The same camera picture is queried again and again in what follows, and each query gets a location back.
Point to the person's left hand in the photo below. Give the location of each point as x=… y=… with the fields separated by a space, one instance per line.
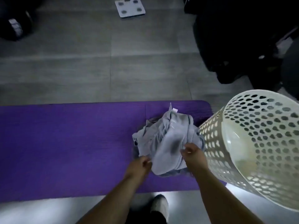
x=137 y=167

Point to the person's right hand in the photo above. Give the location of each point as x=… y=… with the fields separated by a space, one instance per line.
x=195 y=157

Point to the light grey tagged towel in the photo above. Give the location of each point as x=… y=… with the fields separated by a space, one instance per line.
x=177 y=118

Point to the white perforated laundry basket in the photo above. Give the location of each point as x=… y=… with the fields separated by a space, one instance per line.
x=238 y=151

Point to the person's left forearm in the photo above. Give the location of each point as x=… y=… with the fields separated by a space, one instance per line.
x=109 y=200

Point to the person's right forearm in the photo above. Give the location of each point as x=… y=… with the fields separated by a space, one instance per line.
x=219 y=198

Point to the person's dark trouser leg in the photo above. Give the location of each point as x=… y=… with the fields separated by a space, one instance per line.
x=142 y=216

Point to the purple yoga mat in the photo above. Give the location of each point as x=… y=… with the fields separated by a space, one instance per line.
x=58 y=149

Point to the white bathroom scale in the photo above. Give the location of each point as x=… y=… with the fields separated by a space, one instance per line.
x=129 y=8

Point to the black medicine ball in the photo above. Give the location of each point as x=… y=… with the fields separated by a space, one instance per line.
x=9 y=18

